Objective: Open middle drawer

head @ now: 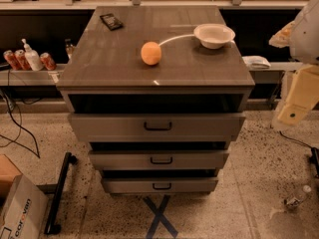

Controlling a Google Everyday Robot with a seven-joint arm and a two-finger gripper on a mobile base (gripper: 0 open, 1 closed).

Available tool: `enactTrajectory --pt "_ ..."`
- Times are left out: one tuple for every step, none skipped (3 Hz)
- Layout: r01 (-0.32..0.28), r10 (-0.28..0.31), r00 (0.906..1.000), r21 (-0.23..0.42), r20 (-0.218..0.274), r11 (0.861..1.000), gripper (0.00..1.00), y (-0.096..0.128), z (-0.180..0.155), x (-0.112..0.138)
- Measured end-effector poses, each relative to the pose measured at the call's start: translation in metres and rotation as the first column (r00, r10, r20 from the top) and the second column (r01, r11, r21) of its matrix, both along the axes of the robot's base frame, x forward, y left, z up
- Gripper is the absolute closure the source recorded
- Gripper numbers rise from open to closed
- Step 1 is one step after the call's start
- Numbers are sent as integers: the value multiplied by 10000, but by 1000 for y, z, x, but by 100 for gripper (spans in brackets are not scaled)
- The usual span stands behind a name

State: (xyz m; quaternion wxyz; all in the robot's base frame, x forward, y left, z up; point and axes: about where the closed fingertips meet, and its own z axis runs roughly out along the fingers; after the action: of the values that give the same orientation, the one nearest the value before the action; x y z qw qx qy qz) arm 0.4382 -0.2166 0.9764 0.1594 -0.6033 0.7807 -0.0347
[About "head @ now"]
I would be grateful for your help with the white pump bottle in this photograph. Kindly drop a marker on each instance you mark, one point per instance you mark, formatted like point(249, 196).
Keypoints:
point(32, 57)

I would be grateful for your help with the white bowl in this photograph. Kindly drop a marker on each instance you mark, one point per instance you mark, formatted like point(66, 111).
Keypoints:
point(213, 36)

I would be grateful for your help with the white folded cloth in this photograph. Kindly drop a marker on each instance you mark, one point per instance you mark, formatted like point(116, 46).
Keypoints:
point(256, 62)

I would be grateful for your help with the red soda can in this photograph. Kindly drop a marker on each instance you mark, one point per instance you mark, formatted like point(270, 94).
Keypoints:
point(48, 61)
point(11, 60)
point(20, 56)

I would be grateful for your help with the small dark bottle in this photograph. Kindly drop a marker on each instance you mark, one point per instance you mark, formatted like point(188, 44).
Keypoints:
point(69, 48)

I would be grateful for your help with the clear plastic bottle on floor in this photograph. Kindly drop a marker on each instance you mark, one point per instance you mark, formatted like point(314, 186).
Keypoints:
point(297, 197)

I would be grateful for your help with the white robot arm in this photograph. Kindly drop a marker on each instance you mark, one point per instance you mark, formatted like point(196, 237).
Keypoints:
point(301, 36)

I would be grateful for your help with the grey drawer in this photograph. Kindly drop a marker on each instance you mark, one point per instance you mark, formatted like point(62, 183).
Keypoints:
point(158, 160)
point(153, 128)
point(162, 185)

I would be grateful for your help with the red soda can right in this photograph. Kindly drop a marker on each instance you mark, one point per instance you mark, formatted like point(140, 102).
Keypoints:
point(48, 61)

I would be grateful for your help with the blue tape cross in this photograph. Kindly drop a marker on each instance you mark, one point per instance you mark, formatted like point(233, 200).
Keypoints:
point(159, 218)

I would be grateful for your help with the red soda can middle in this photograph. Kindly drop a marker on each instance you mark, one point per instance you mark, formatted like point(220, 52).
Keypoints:
point(20, 56)

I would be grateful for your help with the cardboard box with logo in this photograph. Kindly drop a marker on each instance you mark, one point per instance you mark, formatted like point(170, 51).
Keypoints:
point(23, 204)

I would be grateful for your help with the red soda can left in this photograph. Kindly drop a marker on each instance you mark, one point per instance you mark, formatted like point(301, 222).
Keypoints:
point(11, 60)

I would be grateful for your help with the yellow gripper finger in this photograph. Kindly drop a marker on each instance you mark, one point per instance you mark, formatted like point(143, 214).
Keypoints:
point(300, 94)
point(282, 37)

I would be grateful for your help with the orange fruit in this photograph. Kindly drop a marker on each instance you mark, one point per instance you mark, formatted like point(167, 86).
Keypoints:
point(151, 53)

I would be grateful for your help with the grey drawer cabinet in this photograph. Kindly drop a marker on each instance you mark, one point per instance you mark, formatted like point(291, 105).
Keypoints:
point(107, 76)

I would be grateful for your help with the black metal bar stand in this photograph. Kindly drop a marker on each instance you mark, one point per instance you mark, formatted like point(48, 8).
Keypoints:
point(51, 227)

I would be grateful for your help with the black snack packet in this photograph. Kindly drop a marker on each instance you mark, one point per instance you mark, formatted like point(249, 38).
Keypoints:
point(112, 22)

